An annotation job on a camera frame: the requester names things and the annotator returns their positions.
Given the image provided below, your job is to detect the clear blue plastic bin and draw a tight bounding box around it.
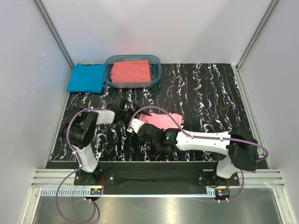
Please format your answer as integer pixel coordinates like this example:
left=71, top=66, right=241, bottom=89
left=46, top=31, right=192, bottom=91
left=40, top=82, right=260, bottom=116
left=103, top=55, right=162, bottom=89

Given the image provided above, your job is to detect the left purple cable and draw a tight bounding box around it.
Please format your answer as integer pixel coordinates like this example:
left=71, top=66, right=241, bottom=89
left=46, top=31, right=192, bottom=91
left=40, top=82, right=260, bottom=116
left=55, top=100, right=108, bottom=222

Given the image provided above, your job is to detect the pink t shirt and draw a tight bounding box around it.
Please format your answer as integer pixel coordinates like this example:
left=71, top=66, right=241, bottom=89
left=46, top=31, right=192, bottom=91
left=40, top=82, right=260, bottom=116
left=139, top=113, right=178, bottom=130

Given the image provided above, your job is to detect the purple cable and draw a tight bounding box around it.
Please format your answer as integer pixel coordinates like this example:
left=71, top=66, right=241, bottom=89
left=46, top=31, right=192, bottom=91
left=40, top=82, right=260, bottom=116
left=128, top=105, right=269, bottom=203
left=55, top=100, right=108, bottom=222

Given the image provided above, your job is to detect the right small connector board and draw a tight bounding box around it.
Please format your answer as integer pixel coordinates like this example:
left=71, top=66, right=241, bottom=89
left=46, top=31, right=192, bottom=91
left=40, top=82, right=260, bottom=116
left=215, top=189, right=230, bottom=198

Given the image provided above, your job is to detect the black marble pattern mat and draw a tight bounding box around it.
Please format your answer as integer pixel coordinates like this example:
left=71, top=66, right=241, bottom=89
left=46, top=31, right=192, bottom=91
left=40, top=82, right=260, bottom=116
left=48, top=63, right=269, bottom=162

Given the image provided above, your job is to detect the aluminium rail front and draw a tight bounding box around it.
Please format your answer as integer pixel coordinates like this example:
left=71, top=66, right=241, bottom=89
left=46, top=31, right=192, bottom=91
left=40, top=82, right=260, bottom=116
left=31, top=169, right=285, bottom=198

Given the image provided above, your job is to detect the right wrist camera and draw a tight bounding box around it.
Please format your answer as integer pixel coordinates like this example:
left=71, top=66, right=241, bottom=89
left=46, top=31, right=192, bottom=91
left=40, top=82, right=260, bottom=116
left=127, top=119, right=145, bottom=133

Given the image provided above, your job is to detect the aluminium frame post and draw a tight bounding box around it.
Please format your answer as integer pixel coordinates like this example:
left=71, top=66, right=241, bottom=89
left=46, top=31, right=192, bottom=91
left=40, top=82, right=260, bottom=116
left=235, top=0, right=280, bottom=70
left=33, top=0, right=74, bottom=68

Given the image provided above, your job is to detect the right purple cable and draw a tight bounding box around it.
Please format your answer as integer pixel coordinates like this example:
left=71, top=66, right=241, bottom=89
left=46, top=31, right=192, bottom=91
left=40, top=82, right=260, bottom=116
left=128, top=105, right=269, bottom=203

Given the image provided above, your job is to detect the left aluminium frame post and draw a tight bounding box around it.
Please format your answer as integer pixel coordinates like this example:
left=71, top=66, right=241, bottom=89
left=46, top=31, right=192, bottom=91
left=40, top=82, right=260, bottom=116
left=33, top=0, right=74, bottom=68

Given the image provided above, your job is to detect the left small connector board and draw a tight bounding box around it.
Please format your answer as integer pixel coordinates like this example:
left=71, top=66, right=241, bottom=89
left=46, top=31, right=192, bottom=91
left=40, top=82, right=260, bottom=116
left=90, top=188, right=103, bottom=196

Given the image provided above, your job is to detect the folded blue t shirt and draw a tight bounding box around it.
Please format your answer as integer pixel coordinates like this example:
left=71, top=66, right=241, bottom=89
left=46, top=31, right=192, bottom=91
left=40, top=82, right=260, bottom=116
left=66, top=63, right=105, bottom=94

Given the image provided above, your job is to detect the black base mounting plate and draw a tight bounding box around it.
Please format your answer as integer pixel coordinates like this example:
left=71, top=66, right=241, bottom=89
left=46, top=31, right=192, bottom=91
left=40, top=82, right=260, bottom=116
left=73, top=160, right=240, bottom=196

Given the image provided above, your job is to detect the right aluminium frame post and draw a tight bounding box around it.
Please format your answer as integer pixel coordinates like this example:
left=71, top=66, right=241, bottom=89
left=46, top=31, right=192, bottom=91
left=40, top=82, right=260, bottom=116
left=235, top=0, right=280, bottom=70

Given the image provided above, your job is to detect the folded coral red t shirt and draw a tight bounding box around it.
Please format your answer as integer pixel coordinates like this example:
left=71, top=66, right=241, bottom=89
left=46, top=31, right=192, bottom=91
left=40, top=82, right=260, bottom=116
left=111, top=59, right=151, bottom=83

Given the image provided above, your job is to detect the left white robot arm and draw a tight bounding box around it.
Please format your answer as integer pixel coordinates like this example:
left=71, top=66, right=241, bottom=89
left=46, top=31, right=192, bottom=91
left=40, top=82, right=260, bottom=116
left=60, top=96, right=140, bottom=185

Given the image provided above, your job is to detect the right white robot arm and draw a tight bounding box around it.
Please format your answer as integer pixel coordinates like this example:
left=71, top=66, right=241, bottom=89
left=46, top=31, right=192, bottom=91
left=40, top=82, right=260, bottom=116
left=133, top=123, right=258, bottom=185

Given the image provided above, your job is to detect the small connector board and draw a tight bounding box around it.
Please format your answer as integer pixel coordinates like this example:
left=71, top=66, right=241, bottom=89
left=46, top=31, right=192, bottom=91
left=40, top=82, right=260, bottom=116
left=215, top=189, right=230, bottom=198
left=90, top=188, right=103, bottom=196

